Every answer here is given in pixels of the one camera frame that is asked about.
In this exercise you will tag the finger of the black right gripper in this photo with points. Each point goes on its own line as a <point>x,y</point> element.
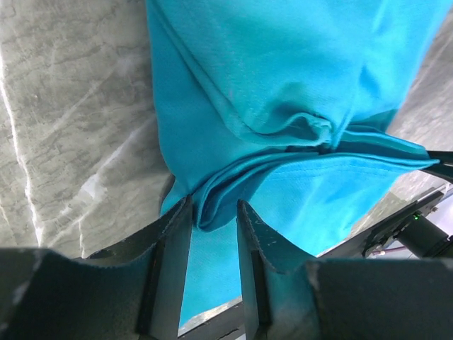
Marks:
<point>444,168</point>

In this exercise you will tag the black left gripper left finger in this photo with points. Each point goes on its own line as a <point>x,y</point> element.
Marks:
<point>130,290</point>

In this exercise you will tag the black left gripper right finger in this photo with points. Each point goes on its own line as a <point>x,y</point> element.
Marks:
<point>289,294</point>

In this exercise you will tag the teal t shirt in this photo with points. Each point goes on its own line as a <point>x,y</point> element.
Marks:
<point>283,104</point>

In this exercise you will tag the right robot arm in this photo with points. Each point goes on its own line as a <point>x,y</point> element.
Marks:
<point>409,226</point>

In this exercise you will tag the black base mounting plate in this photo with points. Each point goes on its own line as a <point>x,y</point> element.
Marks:
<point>223,322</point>

